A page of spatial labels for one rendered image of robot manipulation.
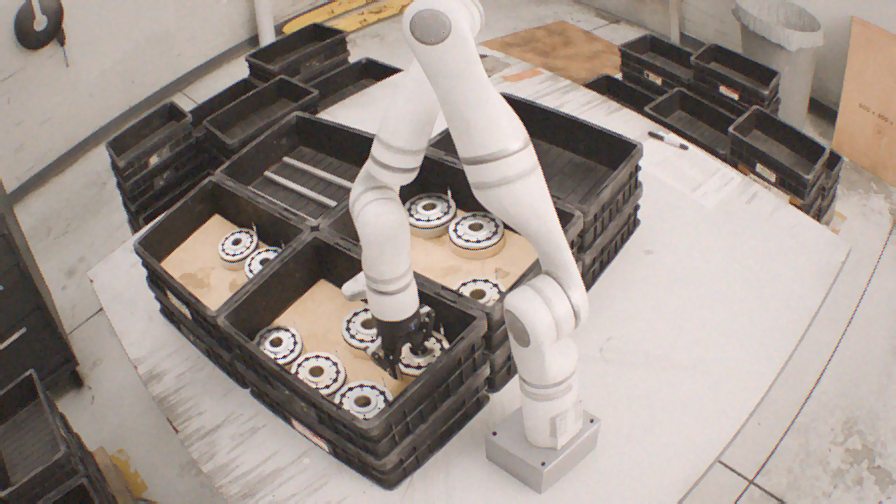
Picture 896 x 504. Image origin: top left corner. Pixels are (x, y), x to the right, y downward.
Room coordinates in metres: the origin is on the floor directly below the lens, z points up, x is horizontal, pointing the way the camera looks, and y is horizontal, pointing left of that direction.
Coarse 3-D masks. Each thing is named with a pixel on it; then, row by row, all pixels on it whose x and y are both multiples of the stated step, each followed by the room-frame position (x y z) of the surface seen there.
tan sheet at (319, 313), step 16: (320, 288) 1.12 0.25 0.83; (336, 288) 1.12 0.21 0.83; (304, 304) 1.08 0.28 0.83; (320, 304) 1.08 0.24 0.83; (336, 304) 1.07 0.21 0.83; (352, 304) 1.07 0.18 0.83; (288, 320) 1.04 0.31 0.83; (304, 320) 1.04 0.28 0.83; (320, 320) 1.03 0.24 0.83; (336, 320) 1.03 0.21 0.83; (304, 336) 1.00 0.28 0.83; (320, 336) 0.99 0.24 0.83; (336, 336) 0.99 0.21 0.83; (352, 368) 0.91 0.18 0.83; (368, 368) 0.91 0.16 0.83; (400, 384) 0.87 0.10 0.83
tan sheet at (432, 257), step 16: (416, 240) 1.23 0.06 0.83; (432, 240) 1.22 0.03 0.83; (448, 240) 1.22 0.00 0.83; (512, 240) 1.19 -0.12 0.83; (416, 256) 1.18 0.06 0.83; (432, 256) 1.18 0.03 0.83; (448, 256) 1.17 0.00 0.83; (496, 256) 1.15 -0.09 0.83; (512, 256) 1.15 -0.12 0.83; (528, 256) 1.14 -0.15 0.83; (432, 272) 1.13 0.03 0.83; (448, 272) 1.13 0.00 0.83; (464, 272) 1.12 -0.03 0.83; (480, 272) 1.12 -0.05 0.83; (512, 272) 1.11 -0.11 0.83
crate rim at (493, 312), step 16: (448, 160) 1.34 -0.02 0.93; (560, 208) 1.15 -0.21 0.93; (320, 224) 1.19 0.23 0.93; (576, 224) 1.10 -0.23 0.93; (352, 240) 1.13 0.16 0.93; (416, 272) 1.02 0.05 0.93; (528, 272) 0.99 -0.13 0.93; (448, 288) 0.98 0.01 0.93; (512, 288) 0.96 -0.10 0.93; (480, 304) 0.93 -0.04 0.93; (496, 304) 0.93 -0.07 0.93
